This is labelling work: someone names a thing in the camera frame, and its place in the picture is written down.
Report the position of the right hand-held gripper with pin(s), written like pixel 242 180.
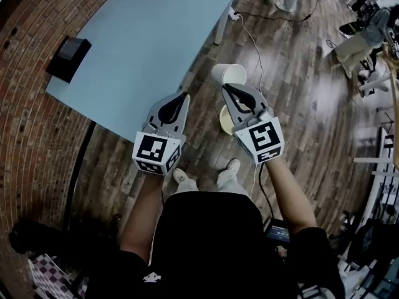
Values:
pixel 265 139

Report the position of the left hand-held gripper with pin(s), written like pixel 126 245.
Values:
pixel 157 153

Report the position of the person's right forearm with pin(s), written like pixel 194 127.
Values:
pixel 286 198

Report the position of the person's left forearm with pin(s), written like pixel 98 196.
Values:
pixel 140 216

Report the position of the person's left white shoe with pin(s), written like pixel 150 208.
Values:
pixel 180 175

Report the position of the person's white shoe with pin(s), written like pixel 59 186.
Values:
pixel 180 175
pixel 233 165

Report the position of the person's right white shoe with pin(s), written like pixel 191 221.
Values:
pixel 233 165

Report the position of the person's light grey trousers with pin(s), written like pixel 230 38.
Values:
pixel 229 182

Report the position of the white table leg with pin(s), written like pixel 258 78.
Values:
pixel 222 23

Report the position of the white power plug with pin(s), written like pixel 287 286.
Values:
pixel 235 16

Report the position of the black box with screen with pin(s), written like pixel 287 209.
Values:
pixel 68 59

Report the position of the white chair base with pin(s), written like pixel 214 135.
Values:
pixel 374 83

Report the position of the black waist device with screen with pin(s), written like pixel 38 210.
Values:
pixel 277 231

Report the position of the person's black shirt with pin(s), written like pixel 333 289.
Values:
pixel 205 244

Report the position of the white metal shelf rack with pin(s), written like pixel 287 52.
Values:
pixel 381 167

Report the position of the black bag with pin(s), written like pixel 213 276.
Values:
pixel 374 238

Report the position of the checkered cloth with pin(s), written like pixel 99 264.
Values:
pixel 50 273

